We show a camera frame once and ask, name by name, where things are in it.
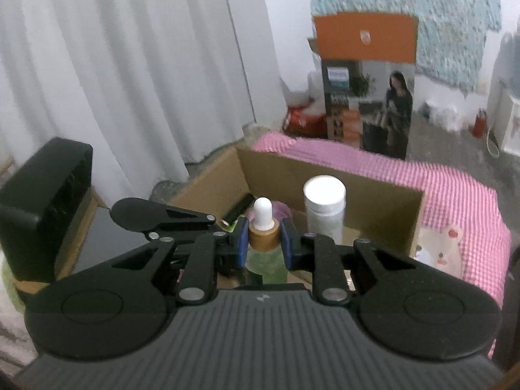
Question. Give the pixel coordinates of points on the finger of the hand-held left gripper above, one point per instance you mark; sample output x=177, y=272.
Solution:
x=187, y=219

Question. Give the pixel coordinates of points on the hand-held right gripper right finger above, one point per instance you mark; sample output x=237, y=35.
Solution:
x=287, y=248

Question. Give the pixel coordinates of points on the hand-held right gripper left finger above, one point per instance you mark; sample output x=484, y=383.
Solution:
x=242, y=243

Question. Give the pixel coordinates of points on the green dropper bottle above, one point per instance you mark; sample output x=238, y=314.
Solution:
x=264, y=231

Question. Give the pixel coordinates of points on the black tube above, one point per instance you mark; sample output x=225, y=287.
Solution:
x=239, y=211

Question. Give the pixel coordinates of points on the purple plastic lid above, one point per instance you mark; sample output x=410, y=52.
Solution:
x=282, y=211

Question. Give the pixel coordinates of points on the white pill bottle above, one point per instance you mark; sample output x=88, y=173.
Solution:
x=325, y=207

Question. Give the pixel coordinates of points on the printed cardboard box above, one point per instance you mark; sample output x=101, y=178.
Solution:
x=284, y=178

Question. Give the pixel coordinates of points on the white fluffy cover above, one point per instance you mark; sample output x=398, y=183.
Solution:
x=12, y=325

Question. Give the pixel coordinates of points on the red packet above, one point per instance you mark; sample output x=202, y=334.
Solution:
x=304, y=118

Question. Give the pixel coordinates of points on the printed appliance box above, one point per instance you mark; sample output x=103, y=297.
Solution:
x=345, y=105

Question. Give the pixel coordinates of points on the white curtain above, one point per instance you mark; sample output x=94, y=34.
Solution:
x=122, y=69

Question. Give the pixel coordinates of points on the pink checked tablecloth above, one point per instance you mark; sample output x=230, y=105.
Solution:
x=459, y=203

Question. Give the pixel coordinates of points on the white plastic bag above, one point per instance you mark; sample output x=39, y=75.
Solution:
x=445, y=115

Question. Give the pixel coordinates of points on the orange cardboard box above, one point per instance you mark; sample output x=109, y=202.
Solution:
x=365, y=36

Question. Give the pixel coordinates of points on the red fire extinguisher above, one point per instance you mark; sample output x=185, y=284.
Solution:
x=479, y=124

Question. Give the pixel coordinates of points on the white water dispenser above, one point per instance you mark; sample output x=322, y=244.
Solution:
x=505, y=113

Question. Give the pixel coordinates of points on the floral wall cloth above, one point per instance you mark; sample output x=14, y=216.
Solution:
x=447, y=16

